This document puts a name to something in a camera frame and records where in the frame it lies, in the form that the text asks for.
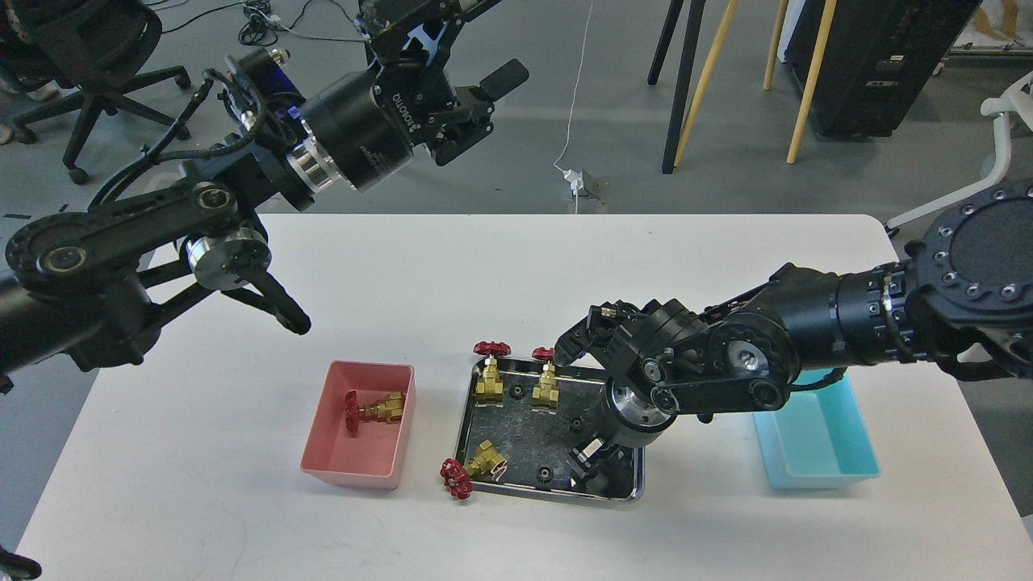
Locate black floor cables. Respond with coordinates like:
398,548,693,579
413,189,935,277
140,0,372,48

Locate black stand legs centre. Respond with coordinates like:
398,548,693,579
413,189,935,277
648,1,707,175

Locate pink plastic box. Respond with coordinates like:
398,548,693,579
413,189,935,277
300,361,416,490

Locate white power plug box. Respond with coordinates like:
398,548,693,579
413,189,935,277
562,169,606,201

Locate shiny metal tray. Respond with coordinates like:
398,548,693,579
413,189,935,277
453,357,645,504

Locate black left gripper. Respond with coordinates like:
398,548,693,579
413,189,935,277
300,1,530,194

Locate white cable on floor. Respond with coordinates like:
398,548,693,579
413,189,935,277
553,0,596,215

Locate brass valve back left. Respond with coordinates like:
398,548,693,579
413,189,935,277
473,341,512,406

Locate brass valve red handwheel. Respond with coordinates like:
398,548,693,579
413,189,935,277
344,390,406,437

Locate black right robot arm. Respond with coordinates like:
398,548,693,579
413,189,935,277
553,181,1032,452

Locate blue plastic box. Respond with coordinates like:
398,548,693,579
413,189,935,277
752,376,881,489

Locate brass valve front left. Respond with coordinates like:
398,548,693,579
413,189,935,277
440,439,507,500

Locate brass valve back right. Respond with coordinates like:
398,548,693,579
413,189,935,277
532,347,558,412

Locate yellow wooden easel legs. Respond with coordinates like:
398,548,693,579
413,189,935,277
672,1,837,169

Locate black office chair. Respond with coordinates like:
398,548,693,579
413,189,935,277
2,1,191,185

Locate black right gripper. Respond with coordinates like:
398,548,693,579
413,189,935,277
566,386,676,499

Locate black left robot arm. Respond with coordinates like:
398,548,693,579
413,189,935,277
2,1,529,393

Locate small black gear front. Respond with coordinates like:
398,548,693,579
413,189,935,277
536,466,554,487

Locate black equipment case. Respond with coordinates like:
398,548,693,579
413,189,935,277
809,1,979,139

